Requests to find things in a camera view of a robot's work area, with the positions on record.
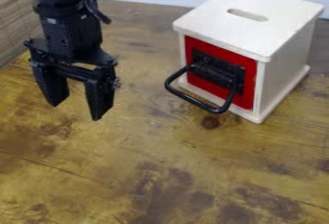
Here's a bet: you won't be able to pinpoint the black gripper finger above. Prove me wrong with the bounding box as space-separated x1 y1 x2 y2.
84 79 115 121
31 63 70 107

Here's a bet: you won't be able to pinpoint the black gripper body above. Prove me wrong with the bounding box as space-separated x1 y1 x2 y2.
24 5 118 87

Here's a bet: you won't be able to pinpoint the red drawer front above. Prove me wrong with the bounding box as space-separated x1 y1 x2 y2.
183 37 257 110

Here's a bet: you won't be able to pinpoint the black metal drawer handle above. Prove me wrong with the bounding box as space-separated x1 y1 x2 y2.
165 62 245 114

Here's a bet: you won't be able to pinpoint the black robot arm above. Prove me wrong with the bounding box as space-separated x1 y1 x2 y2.
24 0 118 120

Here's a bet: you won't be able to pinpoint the white wooden box cabinet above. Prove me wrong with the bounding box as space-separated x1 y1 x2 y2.
173 0 324 124

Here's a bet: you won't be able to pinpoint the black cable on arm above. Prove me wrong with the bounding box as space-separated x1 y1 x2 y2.
82 0 114 25

